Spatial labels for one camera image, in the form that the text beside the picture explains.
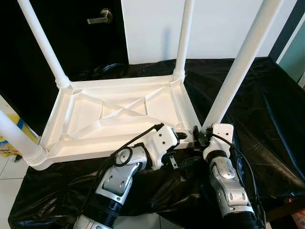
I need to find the white plastic table top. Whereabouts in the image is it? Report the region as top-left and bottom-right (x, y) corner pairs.
(26, 74), (205, 171)

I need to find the white plastic table leg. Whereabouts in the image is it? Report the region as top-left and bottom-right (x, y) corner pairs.
(173, 0), (195, 82)
(0, 110), (48, 167)
(17, 0), (72, 90)
(203, 0), (284, 129)

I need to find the black shiny tablecloth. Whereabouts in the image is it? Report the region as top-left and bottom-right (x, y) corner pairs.
(7, 56), (305, 229)

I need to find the brown wooden table brace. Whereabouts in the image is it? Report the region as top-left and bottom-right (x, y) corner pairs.
(264, 196), (305, 221)

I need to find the pink plastic bag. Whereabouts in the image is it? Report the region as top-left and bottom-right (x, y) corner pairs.
(291, 210), (305, 229)

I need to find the black door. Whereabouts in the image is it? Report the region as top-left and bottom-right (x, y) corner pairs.
(0, 0), (129, 134)

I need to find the yellow bag with blue band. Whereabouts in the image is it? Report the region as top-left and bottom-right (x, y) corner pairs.
(0, 114), (41, 158)

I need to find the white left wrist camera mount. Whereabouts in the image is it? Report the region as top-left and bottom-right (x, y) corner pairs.
(145, 124), (179, 170)

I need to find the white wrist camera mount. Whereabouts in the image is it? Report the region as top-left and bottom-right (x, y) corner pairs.
(145, 124), (179, 170)
(203, 123), (234, 160)

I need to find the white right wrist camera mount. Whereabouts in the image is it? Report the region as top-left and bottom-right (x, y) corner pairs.
(203, 123), (234, 160)

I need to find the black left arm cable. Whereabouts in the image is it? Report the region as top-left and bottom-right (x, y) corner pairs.
(79, 123), (164, 215)

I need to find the dark grey door frame post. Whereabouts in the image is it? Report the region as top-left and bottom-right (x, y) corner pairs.
(269, 0), (305, 60)

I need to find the metal lever door handle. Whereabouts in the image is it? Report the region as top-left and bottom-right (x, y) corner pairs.
(87, 9), (113, 25)

